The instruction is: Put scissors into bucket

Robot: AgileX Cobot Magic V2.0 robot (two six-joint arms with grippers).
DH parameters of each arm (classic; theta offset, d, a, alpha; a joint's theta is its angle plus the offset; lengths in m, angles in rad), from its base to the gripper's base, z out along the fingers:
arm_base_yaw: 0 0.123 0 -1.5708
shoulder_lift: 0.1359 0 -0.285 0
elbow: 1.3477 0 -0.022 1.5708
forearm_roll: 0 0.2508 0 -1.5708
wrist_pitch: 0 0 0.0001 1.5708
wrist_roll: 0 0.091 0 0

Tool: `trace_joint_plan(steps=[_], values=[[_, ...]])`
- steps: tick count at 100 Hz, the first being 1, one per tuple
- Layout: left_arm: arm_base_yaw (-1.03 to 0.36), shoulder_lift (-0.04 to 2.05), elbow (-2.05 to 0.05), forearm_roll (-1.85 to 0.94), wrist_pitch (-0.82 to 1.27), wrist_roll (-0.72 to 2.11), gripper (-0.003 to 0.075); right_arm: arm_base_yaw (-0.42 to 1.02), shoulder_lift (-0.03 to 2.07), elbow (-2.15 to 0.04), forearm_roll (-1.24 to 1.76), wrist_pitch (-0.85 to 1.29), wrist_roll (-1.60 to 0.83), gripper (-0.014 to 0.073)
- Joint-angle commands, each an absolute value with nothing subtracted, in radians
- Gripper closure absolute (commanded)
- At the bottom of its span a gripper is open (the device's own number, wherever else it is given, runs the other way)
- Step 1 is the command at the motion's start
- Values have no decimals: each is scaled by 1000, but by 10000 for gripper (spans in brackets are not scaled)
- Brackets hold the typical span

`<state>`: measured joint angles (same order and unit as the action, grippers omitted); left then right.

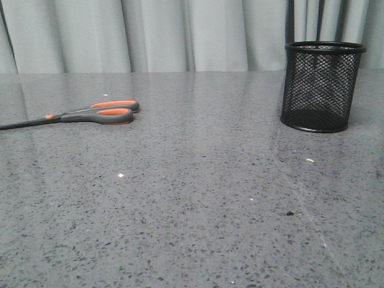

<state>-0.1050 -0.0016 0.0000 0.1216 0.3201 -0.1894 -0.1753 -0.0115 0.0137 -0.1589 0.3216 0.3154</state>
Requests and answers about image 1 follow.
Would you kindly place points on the orange grey handled scissors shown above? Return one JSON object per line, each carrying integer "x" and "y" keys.
{"x": 106, "y": 113}

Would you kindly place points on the grey pleated curtain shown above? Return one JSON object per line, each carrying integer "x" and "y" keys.
{"x": 173, "y": 36}

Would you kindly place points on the black wire mesh bucket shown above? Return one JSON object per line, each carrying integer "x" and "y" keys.
{"x": 319, "y": 84}

